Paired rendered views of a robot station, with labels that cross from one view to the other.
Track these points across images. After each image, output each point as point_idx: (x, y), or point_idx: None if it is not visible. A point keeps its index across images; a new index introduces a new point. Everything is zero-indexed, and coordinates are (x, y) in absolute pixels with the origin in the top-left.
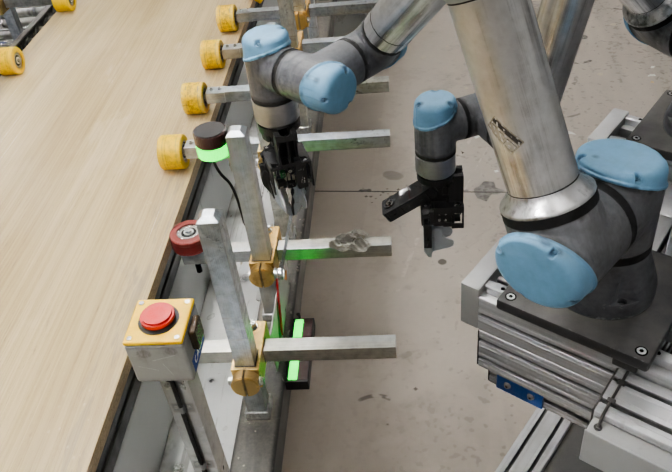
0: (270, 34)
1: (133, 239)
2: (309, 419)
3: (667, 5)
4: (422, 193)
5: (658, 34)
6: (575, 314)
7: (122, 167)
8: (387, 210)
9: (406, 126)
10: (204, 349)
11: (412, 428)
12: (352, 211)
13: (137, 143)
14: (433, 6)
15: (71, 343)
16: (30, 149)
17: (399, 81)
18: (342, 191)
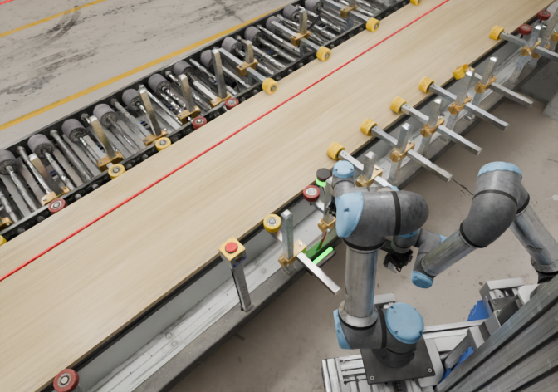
0: (344, 169)
1: (293, 179)
2: (343, 269)
3: (545, 267)
4: (389, 249)
5: (538, 273)
6: None
7: (317, 141)
8: None
9: (522, 166)
10: (281, 239)
11: None
12: (447, 193)
13: (332, 133)
14: None
15: (244, 207)
16: (297, 108)
17: (548, 135)
18: (452, 179)
